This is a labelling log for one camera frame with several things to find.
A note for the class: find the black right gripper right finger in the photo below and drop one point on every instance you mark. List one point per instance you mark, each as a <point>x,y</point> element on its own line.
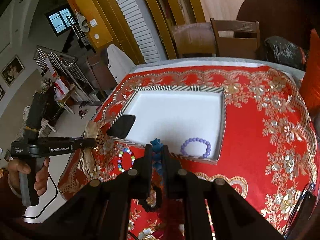
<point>178,182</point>

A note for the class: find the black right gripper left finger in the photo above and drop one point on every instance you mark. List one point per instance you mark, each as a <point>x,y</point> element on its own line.
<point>136,182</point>

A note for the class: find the black velvet pouch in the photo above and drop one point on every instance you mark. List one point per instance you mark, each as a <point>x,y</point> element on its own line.
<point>121,127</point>

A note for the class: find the person's left hand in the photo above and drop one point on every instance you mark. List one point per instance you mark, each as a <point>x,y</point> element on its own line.
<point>16,166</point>

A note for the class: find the striped white tray box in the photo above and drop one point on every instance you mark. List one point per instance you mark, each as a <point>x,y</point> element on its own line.
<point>190,120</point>

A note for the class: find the metal stair railing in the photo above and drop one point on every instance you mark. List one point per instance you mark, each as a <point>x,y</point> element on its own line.
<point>66,65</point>

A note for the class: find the red gold floral tablecloth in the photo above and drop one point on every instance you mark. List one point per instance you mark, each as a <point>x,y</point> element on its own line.
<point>264,186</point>

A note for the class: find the white ironing board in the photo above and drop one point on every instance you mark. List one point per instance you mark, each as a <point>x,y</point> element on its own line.
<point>119,63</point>

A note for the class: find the wooden chair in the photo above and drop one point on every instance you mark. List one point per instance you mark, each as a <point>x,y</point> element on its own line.
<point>240,47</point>

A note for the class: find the black plastic bag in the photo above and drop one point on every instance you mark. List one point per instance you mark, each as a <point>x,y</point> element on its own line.
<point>281,51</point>

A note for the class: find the white louvered door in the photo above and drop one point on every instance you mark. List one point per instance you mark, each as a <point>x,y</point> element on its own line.
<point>142,26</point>

